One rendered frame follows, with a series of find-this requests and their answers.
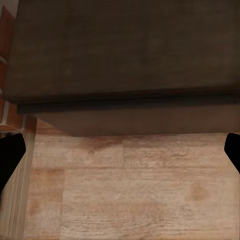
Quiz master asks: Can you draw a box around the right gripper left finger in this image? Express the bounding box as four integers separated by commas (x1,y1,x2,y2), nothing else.
0,132,26,193

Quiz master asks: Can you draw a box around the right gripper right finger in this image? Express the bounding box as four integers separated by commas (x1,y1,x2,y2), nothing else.
224,132,240,172

